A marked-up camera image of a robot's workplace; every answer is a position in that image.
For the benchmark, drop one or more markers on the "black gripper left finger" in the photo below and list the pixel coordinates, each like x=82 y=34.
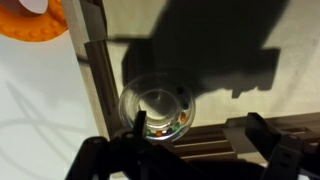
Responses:
x=140 y=122

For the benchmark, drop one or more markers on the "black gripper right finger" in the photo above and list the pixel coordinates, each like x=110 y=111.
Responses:
x=266 y=133

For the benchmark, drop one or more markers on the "wooden tray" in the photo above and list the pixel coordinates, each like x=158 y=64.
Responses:
x=300 y=83

